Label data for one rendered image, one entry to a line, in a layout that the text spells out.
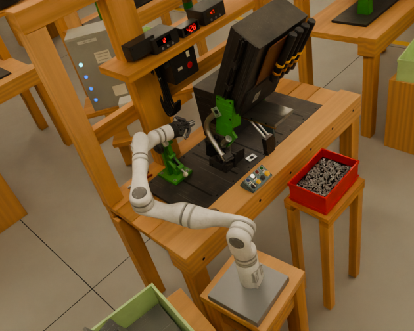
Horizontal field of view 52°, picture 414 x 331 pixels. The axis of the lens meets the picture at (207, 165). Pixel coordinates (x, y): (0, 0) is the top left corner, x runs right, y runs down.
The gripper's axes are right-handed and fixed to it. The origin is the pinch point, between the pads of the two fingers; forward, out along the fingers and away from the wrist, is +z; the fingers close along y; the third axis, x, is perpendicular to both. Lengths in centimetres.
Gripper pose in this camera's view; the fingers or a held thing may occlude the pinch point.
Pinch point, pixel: (191, 123)
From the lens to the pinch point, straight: 209.4
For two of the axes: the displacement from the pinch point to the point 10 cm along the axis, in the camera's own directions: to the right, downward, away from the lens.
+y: -5.0, -8.6, 1.0
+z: 7.2, -3.5, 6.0
